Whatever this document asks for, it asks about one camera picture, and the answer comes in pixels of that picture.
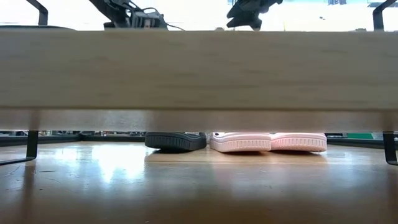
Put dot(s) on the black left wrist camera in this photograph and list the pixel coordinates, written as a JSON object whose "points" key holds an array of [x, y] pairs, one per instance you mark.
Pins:
{"points": [[150, 20]]}

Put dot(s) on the green flat panel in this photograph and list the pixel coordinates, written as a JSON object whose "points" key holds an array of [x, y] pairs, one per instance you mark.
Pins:
{"points": [[359, 136]]}

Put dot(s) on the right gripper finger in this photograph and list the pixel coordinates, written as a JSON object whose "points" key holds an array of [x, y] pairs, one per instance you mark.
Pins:
{"points": [[244, 14], [245, 24]]}

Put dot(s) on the wooden shelf with black legs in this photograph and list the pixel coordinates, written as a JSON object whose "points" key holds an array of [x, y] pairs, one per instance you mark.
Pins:
{"points": [[199, 71]]}

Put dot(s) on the black metal table frame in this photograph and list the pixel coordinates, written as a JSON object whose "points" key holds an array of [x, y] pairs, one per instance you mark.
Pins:
{"points": [[46, 140]]}

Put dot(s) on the pink slide sandal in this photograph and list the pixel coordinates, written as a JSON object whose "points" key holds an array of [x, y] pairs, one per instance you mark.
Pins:
{"points": [[298, 143], [239, 143]]}

